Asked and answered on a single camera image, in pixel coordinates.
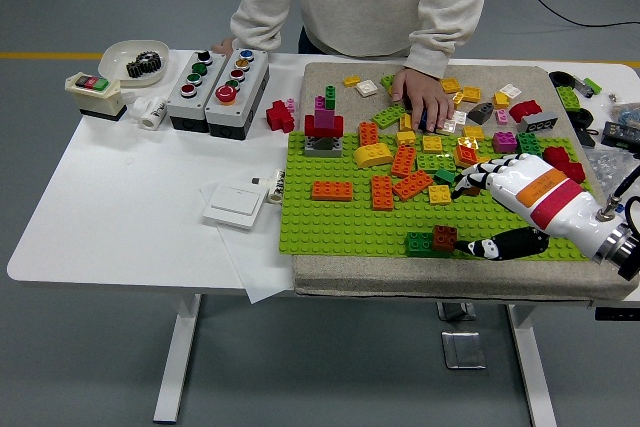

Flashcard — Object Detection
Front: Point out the red arch brick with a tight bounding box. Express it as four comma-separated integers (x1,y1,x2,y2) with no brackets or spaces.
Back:
509,99,544,124

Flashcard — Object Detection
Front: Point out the dark green long brick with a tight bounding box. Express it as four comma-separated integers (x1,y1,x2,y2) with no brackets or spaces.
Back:
405,230,454,258

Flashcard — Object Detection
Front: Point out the grey four-button box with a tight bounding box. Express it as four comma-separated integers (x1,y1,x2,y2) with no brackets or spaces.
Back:
166,50,229,135

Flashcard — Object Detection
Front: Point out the clear plastic bag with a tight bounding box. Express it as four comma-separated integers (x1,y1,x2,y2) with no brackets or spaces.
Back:
603,100,640,128

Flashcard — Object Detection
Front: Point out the black display device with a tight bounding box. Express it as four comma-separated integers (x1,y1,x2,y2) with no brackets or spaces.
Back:
601,121,640,149

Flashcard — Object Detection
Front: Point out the white table leg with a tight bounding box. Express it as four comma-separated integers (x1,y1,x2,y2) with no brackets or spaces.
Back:
506,303,559,427
152,293,204,424

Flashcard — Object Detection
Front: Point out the orange long brick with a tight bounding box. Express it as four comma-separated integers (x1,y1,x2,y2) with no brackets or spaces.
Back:
358,119,382,146
370,172,396,210
391,167,435,200
311,177,354,200
390,142,418,177

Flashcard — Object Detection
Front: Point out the black table control panel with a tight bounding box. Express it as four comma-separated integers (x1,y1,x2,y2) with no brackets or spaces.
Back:
594,306,640,323

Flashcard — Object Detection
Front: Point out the grey emergency stop box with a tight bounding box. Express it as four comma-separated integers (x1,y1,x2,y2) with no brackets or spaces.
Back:
204,47,272,141

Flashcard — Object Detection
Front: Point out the grey long brick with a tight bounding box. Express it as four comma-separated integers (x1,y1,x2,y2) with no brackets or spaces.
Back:
521,111,560,135

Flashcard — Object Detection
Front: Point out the white paper sheet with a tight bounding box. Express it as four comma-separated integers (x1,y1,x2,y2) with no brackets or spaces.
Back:
198,181,296,306

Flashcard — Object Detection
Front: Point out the wide red brick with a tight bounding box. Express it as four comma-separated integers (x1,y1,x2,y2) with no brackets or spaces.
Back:
304,111,346,137

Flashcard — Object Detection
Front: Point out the light grey base brick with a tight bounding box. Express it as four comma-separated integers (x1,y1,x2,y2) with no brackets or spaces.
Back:
303,134,345,157

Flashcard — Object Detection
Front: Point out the white pipe fitting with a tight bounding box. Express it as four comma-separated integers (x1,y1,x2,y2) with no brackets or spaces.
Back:
130,95,170,131

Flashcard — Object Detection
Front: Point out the black key fob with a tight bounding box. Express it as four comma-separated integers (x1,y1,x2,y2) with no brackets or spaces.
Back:
574,127,600,149

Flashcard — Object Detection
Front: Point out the person's left hand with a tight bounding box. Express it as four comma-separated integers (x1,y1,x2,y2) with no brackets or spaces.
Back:
391,68,456,131

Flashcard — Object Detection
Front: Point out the dark green tall brick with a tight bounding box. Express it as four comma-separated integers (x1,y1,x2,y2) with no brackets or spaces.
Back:
515,131,544,156

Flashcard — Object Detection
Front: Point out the white bowl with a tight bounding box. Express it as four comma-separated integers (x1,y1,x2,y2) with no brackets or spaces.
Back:
98,39,171,89

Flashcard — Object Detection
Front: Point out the white printed cylinder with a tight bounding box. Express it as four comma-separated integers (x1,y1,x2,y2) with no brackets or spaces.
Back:
266,169,287,206

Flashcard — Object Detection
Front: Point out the orange and yellow brick stack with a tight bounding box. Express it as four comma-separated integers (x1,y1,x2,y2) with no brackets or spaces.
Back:
453,142,479,169

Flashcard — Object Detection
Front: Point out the clear bag of screws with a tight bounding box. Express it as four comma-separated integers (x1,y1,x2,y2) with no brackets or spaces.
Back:
584,149,640,194

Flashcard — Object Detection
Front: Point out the green studded baseplate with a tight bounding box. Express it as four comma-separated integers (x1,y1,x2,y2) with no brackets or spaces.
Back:
278,129,599,261

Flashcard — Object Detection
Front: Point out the small metal floor plate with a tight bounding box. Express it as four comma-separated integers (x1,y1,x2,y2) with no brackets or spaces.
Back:
436,300,479,323

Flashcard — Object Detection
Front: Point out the red stepped brick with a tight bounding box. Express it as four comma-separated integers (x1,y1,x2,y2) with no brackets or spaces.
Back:
543,145,587,184

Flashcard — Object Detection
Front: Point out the red cross-shaped brick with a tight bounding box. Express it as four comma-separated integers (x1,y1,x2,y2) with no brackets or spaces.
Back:
265,100,296,134

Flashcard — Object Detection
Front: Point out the cream red-green switch box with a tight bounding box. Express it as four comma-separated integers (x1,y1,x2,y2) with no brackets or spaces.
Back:
64,71,127,123

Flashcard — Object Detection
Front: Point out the yellow arch brick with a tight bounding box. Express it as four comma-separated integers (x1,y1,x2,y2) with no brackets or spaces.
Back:
353,141,394,168

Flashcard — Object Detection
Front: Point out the grey-brown mat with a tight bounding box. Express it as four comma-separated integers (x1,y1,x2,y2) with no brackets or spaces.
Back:
292,61,640,302

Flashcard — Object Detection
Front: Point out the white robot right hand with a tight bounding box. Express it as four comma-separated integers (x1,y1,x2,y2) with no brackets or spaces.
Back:
449,152,624,262

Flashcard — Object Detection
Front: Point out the magenta square brick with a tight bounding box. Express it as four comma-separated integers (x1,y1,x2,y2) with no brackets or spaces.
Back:
491,129,519,153

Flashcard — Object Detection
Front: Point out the white wall switch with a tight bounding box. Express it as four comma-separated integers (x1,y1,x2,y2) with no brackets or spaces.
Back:
201,185,267,232

